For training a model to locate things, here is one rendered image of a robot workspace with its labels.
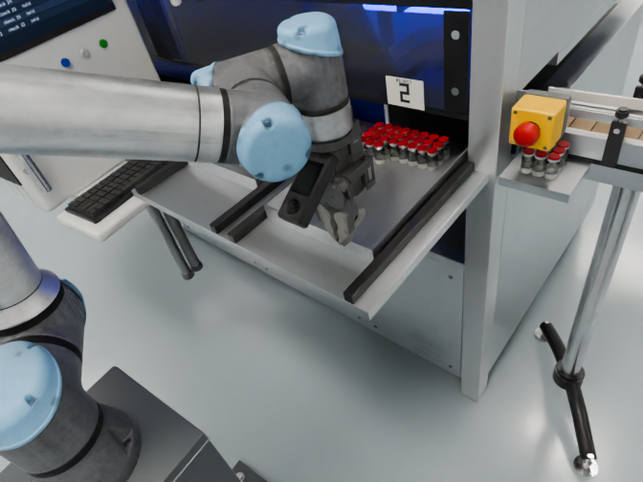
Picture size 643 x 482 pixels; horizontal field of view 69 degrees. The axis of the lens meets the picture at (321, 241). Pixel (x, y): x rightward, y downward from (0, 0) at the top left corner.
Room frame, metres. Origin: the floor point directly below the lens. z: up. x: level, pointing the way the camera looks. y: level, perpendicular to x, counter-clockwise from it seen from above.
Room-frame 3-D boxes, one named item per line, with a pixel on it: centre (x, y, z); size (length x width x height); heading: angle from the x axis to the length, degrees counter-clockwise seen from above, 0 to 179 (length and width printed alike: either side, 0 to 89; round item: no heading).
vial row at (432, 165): (0.83, -0.20, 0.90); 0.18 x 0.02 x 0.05; 41
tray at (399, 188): (0.76, -0.12, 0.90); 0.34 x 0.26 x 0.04; 131
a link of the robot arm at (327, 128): (0.60, -0.04, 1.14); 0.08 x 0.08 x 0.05
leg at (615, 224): (0.66, -0.61, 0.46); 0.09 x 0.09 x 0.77; 40
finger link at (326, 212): (0.61, -0.04, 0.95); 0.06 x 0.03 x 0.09; 131
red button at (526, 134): (0.65, -0.38, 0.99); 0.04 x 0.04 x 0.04; 40
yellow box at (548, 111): (0.68, -0.41, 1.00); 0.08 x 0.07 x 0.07; 130
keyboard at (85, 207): (1.18, 0.45, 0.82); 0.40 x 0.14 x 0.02; 137
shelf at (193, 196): (0.87, 0.00, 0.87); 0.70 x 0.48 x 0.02; 40
